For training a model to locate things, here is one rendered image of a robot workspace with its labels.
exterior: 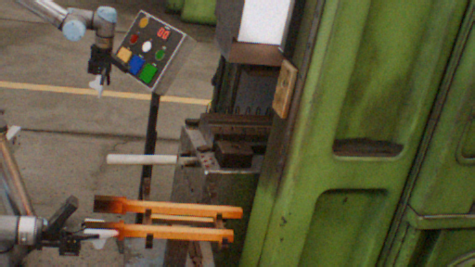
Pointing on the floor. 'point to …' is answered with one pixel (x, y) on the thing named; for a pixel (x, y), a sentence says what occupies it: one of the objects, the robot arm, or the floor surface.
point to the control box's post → (148, 147)
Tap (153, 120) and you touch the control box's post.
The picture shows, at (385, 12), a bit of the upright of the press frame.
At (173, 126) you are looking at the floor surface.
